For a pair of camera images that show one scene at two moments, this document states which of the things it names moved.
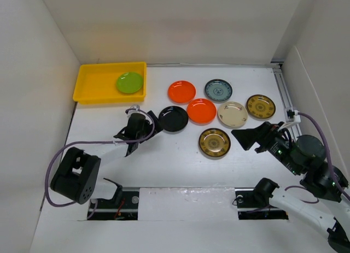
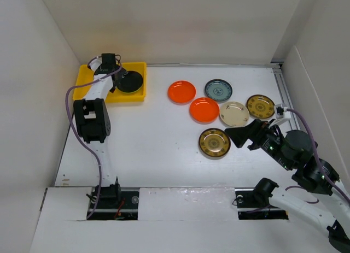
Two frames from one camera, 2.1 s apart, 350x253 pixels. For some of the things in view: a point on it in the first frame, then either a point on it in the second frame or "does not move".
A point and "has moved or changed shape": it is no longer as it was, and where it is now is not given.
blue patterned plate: [219, 90] does not move
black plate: [173, 118] → [131, 82]
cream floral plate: [232, 114] does not move
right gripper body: [273, 141] does not move
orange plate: [181, 92] does not move
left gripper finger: [156, 130] → [116, 78]
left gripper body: [149, 129] → [117, 68]
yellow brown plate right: [261, 106] does not move
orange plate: [201, 111] has moved or changed shape
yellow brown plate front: [214, 142] does not move
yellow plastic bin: [97, 82] does not move
